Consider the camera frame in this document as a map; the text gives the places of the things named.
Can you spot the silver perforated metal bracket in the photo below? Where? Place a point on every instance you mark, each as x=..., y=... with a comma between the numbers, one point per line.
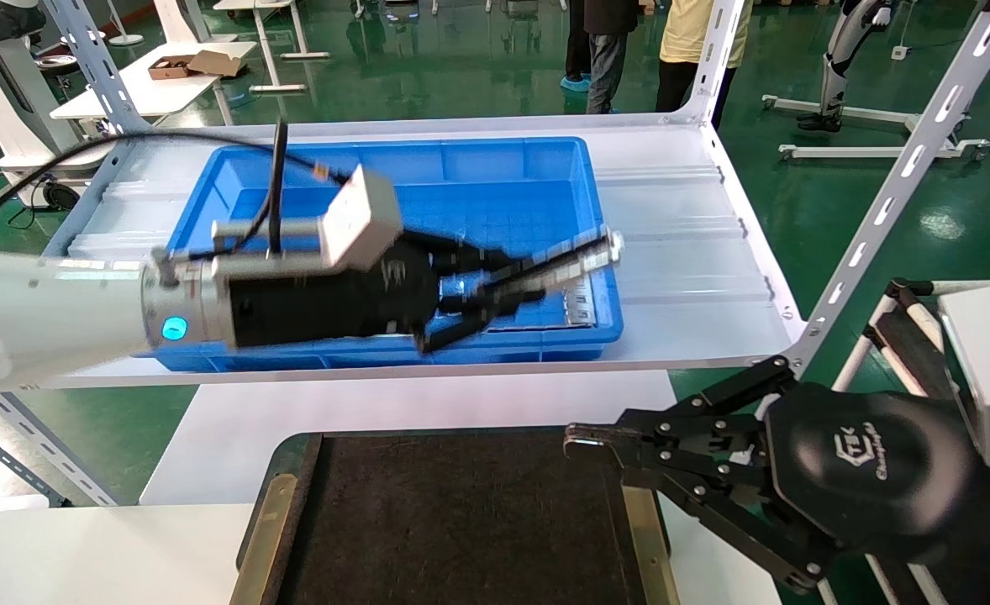
x=581, y=307
x=587, y=256

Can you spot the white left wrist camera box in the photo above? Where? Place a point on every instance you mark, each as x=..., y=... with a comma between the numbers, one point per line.
x=360, y=218

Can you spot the small black swivel stool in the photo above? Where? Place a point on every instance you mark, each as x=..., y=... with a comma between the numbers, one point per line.
x=58, y=63

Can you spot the black felt container tray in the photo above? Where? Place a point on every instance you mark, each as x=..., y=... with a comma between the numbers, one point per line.
x=461, y=521

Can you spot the white table leg frame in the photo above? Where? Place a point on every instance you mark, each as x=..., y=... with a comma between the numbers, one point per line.
x=270, y=50

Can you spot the white workbench table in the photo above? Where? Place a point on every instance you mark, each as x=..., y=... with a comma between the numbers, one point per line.
x=150, y=92

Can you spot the open flat cardboard box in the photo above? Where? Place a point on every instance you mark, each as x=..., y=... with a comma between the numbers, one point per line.
x=209, y=63

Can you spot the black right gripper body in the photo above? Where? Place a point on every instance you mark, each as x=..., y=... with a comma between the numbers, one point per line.
x=873, y=470

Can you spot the blue plastic bin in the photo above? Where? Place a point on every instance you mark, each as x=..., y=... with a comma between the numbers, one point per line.
x=478, y=193

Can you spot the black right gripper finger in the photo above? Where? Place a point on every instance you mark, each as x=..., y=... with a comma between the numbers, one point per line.
x=688, y=437
x=747, y=521

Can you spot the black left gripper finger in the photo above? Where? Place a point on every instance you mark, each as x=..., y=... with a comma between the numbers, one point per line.
x=470, y=315
x=478, y=259

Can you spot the white wheeled robot stand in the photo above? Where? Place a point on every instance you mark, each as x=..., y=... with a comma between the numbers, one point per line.
x=865, y=152

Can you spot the white perforated shelf rack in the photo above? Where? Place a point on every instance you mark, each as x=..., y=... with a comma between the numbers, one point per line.
x=688, y=252

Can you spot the white humanoid robot legs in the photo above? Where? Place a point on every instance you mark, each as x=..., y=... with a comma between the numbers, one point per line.
x=835, y=67

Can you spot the man in dark polo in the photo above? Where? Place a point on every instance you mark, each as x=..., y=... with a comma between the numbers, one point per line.
x=608, y=67

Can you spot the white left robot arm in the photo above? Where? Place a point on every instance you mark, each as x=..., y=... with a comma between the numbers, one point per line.
x=41, y=311

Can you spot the person in black trousers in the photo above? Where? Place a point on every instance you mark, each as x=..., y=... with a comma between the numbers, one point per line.
x=577, y=42

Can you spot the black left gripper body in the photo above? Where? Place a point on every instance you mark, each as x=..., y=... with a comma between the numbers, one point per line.
x=335, y=298

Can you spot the person in yellow shirt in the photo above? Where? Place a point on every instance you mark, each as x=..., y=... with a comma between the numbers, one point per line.
x=697, y=34

